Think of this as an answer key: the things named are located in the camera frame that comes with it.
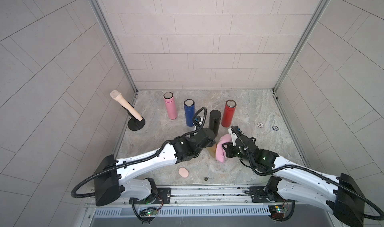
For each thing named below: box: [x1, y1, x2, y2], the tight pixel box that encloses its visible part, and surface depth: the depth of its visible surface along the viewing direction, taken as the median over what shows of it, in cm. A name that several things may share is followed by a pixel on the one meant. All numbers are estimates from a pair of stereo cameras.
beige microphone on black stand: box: [110, 90, 146, 131], surface depth 84 cm
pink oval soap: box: [178, 167, 189, 178], surface depth 79 cm
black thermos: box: [208, 109, 222, 137], surface depth 82 cm
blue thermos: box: [183, 99, 195, 127], surface depth 84 cm
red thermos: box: [221, 99, 237, 128], surface depth 90 cm
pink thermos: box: [163, 91, 178, 120], surface depth 90 cm
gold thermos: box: [206, 143, 217, 158], surface depth 77 cm
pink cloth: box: [215, 134, 233, 163], surface depth 77 cm
